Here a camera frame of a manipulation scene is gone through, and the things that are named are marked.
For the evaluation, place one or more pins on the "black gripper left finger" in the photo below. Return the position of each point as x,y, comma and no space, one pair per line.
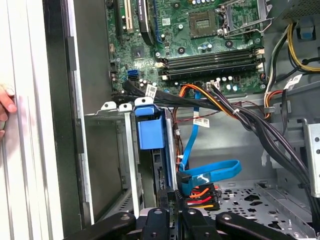
157,225

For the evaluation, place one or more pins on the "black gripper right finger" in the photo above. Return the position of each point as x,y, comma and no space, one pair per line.
197,225

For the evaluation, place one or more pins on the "hard disk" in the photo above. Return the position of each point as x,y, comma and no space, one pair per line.
151,135

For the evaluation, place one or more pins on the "grey metal disk bay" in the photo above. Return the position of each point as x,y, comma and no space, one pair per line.
130,150

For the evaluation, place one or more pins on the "person's left hand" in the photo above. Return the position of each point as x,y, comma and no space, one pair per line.
7,102

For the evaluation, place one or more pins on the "metal optical drive cage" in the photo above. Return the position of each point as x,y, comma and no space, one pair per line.
313,150

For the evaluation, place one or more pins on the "black PC case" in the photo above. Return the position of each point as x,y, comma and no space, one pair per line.
60,125

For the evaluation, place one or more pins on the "blue data port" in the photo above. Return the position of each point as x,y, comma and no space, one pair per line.
132,74

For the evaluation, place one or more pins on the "black RAM slot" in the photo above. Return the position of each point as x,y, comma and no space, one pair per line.
212,58
212,66
212,53

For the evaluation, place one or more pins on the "green motherboard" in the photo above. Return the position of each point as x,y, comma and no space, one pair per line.
175,47

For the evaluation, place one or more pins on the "CPU socket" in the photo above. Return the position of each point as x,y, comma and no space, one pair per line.
202,23

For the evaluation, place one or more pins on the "black graphics card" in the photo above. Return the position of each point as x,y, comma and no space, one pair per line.
145,20

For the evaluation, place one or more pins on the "black expansion slot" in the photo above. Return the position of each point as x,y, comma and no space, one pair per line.
118,20

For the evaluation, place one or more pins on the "white expansion slot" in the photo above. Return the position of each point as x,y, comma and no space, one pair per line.
129,17

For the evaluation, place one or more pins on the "pale blue plastic clip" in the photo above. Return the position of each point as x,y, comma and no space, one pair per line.
307,30

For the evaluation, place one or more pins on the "metal socket cover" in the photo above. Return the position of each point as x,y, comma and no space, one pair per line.
261,8

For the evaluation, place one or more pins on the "grey power supply unit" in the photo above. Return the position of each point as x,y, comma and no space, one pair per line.
300,10

